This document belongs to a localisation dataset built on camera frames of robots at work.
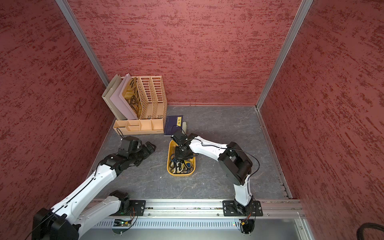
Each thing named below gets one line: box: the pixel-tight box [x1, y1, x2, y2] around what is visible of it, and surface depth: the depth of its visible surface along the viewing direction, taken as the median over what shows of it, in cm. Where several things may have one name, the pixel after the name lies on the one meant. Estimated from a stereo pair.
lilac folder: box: [109, 73, 138, 120], surface depth 93 cm
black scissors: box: [169, 159, 193, 174], surface depth 87 cm
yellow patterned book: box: [122, 76, 142, 120], surface depth 102 cm
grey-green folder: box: [101, 74, 123, 121], surface depth 91 cm
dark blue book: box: [164, 115, 184, 136], surface depth 112 cm
